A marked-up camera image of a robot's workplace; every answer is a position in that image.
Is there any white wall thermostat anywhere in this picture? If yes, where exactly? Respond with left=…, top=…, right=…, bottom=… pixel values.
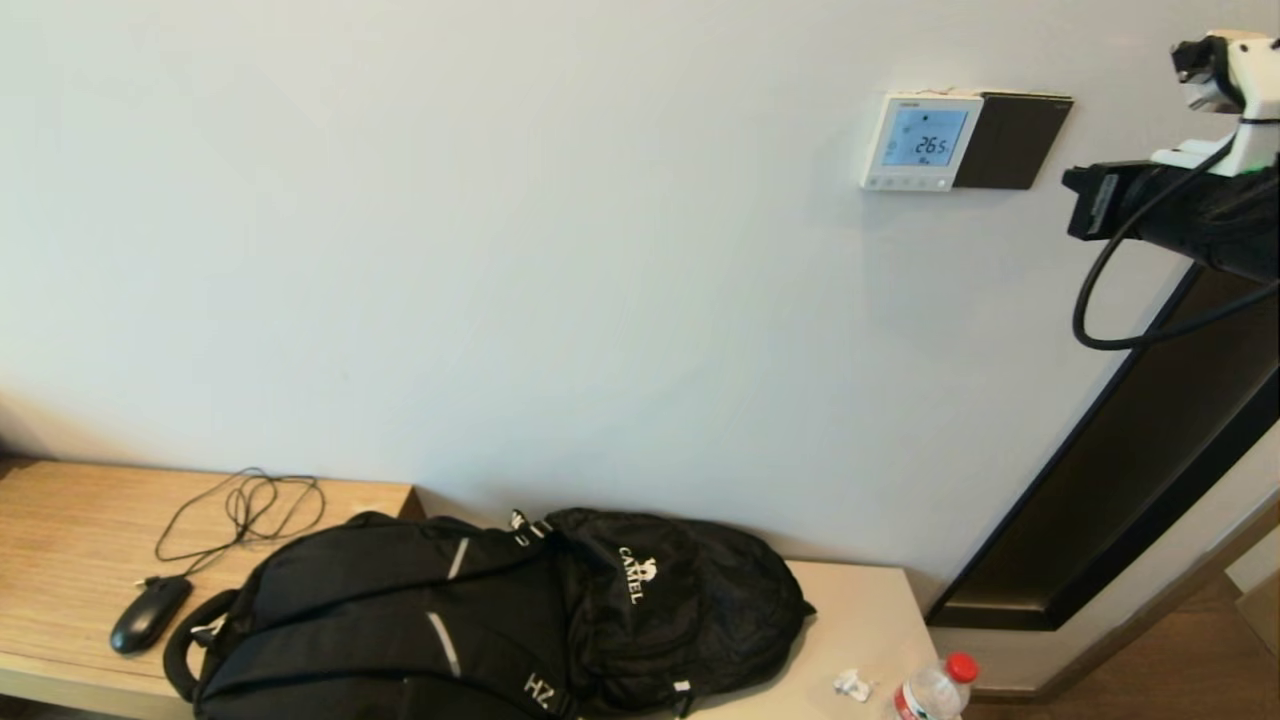
left=862, top=92, right=986, bottom=192

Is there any clear water bottle red cap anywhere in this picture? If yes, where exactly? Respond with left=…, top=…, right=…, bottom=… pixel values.
left=885, top=651, right=978, bottom=720

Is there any black Camel backpack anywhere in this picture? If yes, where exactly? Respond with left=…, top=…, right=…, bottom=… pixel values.
left=165, top=508, right=816, bottom=720

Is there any black computer mouse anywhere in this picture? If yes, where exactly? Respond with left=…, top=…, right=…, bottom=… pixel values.
left=110, top=577, right=195, bottom=657

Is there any dark brown wall switch plate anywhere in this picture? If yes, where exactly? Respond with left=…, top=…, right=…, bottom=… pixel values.
left=952, top=91, right=1075, bottom=191

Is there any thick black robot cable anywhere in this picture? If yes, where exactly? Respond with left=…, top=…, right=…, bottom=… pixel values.
left=1072, top=135, right=1280, bottom=351

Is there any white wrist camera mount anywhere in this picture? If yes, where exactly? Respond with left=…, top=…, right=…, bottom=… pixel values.
left=1171, top=30, right=1280, bottom=178

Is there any dark brown door frame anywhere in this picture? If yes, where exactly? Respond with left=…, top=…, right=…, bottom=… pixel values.
left=925, top=260, right=1280, bottom=633

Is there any thin black mouse cable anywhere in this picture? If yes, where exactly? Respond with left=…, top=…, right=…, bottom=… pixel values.
left=137, top=468, right=328, bottom=589

